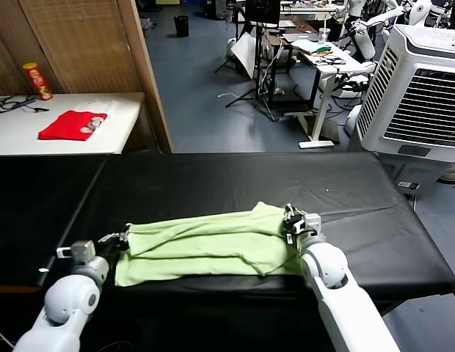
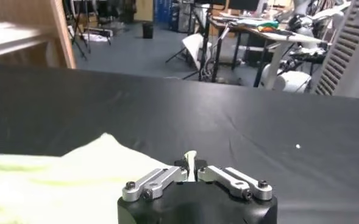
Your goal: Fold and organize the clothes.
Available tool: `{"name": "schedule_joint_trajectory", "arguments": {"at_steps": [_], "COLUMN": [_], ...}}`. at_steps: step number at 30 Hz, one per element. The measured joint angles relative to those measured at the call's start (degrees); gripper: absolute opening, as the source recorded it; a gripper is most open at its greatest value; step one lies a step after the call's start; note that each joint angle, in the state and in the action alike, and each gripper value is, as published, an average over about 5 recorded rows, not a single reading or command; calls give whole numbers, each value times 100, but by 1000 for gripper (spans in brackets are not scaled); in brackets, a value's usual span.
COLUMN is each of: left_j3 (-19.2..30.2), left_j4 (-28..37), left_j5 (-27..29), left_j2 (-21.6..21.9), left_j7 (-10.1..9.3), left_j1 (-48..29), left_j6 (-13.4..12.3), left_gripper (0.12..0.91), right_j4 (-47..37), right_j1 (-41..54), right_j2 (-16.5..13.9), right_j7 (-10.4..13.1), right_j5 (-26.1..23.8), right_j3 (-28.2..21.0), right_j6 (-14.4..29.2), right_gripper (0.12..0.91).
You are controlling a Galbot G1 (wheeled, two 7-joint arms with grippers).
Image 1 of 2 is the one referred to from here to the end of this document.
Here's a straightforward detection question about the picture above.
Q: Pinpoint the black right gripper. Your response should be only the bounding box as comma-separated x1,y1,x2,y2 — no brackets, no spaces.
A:
283,205,306,236

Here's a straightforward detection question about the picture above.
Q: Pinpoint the white desk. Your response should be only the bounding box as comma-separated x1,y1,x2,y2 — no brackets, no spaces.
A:
293,38,368,150

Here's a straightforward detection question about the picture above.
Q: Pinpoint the folded red t-shirt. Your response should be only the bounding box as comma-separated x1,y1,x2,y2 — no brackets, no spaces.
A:
37,110,108,142

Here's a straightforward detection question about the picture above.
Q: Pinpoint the black cable bundle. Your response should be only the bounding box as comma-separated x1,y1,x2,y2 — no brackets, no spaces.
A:
0,94,37,117

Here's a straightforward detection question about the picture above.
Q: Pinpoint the white humanoid robot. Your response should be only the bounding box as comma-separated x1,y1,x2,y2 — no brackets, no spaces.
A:
363,0,433,26
332,0,388,99

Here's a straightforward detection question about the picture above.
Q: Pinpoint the brown desk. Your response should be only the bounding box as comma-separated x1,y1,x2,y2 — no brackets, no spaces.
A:
262,19,320,107

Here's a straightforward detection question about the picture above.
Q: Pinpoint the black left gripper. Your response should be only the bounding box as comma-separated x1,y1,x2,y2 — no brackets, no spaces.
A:
96,224,133,260

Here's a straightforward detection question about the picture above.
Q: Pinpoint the black tripod stand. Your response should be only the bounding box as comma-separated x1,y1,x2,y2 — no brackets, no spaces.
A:
214,24,276,122

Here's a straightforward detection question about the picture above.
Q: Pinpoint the white side table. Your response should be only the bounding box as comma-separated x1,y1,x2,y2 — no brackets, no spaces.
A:
0,92,146,156

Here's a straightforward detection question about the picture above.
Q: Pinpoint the light green t-shirt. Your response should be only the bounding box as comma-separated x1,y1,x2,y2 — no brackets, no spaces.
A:
114,200,304,287

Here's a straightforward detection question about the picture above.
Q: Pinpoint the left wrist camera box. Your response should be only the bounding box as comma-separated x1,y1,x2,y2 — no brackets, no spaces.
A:
55,240,96,264

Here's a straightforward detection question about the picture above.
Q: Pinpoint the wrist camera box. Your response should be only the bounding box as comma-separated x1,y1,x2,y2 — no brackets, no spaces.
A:
302,213,323,235
55,240,96,264

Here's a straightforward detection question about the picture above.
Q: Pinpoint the grey laptop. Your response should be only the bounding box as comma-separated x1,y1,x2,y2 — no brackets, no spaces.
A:
283,32,319,43

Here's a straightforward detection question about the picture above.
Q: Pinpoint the red chips can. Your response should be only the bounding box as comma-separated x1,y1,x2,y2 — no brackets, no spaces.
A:
22,62,54,101

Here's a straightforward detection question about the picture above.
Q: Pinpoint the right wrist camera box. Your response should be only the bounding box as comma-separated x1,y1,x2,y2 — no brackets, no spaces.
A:
302,213,323,235

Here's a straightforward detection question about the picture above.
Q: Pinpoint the wooden folding screen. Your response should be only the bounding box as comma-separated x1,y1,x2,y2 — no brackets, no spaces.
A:
0,0,174,154

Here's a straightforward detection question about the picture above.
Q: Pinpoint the white leaning board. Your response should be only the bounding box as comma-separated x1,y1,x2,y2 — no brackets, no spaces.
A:
230,32,257,79

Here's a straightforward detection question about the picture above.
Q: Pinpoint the white air cooler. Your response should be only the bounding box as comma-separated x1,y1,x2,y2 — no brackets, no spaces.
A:
354,23,455,164

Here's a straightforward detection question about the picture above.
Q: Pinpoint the black trash bin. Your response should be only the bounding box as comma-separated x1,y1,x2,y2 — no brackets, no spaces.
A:
173,15,190,37

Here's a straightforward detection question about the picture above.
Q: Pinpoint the black monitor on stand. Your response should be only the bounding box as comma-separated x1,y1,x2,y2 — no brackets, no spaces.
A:
244,0,281,26

